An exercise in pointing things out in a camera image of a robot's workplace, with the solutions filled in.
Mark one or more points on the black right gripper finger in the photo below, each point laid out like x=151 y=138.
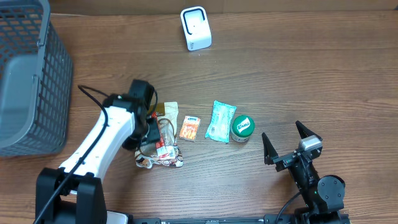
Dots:
x=304 y=132
x=270 y=154

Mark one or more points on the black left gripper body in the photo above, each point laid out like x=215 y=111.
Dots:
x=154 y=133

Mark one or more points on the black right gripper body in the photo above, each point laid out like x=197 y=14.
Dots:
x=285 y=161

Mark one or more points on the red snack stick packet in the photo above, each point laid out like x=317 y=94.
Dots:
x=165 y=146

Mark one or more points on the beige brown snack bag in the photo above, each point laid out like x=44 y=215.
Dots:
x=146 y=156

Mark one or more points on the green lid Knorr jar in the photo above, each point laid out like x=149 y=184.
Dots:
x=242 y=128

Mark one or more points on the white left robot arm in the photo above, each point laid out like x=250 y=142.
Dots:
x=73 y=193

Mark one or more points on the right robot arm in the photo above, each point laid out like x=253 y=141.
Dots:
x=319 y=199

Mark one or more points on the white barcode scanner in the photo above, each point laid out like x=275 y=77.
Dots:
x=196 y=28

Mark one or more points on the orange tissue packet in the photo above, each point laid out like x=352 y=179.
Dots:
x=189 y=128

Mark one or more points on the teal wet wipes pack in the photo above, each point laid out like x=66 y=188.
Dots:
x=219 y=127

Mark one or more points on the grey mesh plastic basket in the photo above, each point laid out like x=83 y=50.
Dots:
x=36 y=81

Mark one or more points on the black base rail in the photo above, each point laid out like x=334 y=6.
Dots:
x=217 y=220

